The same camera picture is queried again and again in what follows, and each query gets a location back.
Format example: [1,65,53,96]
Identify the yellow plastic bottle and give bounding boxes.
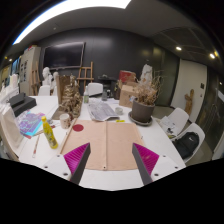
[41,116,58,149]

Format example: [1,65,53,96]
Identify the brown cardboard sheet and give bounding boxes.
[61,119,144,171]

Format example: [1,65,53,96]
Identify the roll of tape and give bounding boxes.
[115,107,124,115]

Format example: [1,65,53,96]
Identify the white plaster bust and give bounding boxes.
[42,67,52,85]

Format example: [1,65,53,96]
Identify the white paper cup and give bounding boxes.
[59,113,70,129]

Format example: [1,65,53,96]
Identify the small clear bottle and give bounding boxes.
[83,86,89,103]

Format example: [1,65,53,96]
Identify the white chair far side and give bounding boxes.
[88,83,103,96]

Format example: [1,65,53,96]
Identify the wall television screen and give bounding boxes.
[43,42,85,69]

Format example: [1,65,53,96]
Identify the cardboard box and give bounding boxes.
[119,83,138,108]

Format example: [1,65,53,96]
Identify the white chair with papers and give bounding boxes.
[159,108,189,138]

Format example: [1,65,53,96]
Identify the black backpack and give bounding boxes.
[173,132,199,159]

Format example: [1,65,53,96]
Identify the black flat box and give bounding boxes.
[9,92,37,116]

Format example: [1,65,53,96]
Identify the red box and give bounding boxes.
[119,70,136,83]

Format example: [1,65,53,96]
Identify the colourful picture book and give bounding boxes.
[17,111,44,138]

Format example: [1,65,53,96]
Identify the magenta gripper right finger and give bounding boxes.
[132,143,159,185]

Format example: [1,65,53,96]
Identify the red pencil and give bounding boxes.
[32,135,40,158]

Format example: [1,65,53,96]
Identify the round red lid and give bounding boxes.
[73,124,84,132]

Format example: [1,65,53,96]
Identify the wooden easel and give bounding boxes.
[77,63,94,87]

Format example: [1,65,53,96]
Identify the brown wooden sculpture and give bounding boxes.
[59,75,82,118]

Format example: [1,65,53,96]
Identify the folded newspaper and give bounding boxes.
[87,102,118,121]

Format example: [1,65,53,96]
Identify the dark pot with dried plant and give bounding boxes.
[131,76,162,124]

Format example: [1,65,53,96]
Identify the white chair with backpack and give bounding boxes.
[172,123,205,162]

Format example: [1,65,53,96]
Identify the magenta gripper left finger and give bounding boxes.
[64,143,91,185]

